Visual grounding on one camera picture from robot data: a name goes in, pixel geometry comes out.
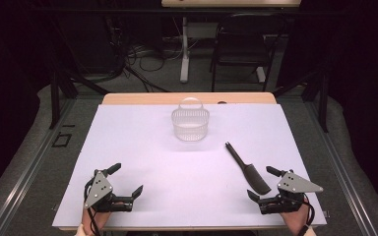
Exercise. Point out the white-legged wooden desk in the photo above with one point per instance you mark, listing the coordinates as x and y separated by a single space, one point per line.
210 3

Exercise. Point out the white table mat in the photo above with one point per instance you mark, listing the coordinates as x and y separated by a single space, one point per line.
183 170

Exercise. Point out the person's left hand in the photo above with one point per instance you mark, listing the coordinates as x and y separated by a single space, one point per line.
93 219

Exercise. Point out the person's right hand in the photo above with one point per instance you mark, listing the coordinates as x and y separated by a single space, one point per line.
295 219

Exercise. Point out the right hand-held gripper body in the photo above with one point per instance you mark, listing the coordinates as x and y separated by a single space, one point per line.
292 187

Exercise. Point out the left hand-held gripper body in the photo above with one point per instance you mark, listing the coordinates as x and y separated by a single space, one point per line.
99 190

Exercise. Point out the clear plastic basket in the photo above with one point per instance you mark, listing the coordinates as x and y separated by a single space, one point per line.
190 124

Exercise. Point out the black comb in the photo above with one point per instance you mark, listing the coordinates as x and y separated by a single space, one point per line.
249 170

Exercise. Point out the black metal stand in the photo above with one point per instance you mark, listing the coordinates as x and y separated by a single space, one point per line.
62 85
315 88

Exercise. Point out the black folding chair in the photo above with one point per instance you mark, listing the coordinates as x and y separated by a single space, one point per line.
242 49

